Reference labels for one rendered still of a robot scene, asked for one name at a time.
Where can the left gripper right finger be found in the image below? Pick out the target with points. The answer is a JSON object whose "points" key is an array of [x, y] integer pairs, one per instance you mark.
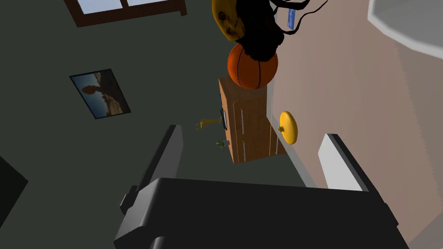
{"points": [[335, 166]]}

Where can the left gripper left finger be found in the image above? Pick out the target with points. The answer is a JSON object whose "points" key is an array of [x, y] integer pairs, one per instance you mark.
{"points": [[165, 160]]}

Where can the yellow round door knob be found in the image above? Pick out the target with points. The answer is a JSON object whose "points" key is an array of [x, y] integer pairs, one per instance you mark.
{"points": [[289, 127]]}

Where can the wooden dresser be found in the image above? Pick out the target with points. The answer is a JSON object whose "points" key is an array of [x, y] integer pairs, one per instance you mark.
{"points": [[251, 124]]}

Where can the framed landscape picture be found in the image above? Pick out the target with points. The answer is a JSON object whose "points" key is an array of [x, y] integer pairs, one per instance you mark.
{"points": [[100, 93]]}

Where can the orange basketball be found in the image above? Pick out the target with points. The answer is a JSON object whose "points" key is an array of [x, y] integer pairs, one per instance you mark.
{"points": [[252, 69]]}

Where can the wood framed window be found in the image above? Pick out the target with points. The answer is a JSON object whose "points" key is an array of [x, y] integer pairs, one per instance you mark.
{"points": [[121, 10]]}

